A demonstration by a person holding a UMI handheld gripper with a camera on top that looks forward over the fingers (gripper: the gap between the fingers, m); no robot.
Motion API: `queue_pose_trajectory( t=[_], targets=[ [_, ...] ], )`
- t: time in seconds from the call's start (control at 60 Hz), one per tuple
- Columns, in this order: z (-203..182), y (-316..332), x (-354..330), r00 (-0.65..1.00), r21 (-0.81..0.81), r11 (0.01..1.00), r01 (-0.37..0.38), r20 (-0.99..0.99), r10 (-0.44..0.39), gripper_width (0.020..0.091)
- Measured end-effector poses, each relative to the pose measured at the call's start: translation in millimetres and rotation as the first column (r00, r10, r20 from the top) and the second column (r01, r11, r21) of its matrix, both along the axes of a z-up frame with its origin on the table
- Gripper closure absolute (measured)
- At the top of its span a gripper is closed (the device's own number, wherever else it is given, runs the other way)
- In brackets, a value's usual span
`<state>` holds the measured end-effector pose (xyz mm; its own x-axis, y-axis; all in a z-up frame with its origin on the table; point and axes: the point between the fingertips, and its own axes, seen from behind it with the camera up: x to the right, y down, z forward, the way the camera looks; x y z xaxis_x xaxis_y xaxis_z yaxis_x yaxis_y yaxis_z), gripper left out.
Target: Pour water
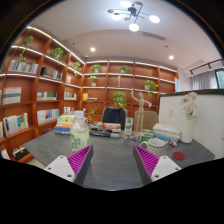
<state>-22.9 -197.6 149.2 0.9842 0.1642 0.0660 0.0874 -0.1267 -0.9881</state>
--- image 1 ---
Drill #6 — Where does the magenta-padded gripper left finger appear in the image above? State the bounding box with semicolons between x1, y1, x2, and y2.
43;144;95;187

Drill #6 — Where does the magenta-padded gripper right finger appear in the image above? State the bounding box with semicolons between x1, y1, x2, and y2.
132;144;182;186

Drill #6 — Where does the clear drink bottle green label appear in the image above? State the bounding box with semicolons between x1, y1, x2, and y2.
69;110;91;153

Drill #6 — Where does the flat round red coaster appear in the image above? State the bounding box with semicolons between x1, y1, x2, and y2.
172;151;186;161

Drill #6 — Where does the white patterned mug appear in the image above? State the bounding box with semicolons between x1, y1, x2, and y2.
139;137;167;158

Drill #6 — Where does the stack of colourful books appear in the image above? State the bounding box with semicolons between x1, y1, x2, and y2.
53;113;76;136

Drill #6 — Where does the white vase with flowers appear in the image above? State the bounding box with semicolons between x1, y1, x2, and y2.
179;91;199;144

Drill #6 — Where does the tan chair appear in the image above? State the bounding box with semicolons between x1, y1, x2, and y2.
133;110;160;132

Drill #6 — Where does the tall green white carton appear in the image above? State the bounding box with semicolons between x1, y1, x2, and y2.
124;116;134;136

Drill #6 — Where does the wooden artist mannequin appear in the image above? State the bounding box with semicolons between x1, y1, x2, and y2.
130;87;153;133

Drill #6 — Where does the dark office chair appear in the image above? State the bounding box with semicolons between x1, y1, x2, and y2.
101;106;127;130

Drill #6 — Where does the wooden shelf unit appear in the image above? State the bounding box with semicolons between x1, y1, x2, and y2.
0;25;177;164

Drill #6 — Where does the grey window curtain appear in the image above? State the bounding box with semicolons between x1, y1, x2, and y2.
190;69;219;91

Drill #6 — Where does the window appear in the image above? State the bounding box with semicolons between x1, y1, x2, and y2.
214;68;224;90

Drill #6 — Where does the ceiling air vent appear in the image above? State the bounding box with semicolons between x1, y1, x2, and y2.
142;31;167;41

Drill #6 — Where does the multi-bulb ceiling lamp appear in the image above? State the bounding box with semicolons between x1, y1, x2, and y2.
107;0;161;33

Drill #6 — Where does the black track light rail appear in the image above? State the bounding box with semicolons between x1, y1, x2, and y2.
189;58;224;76

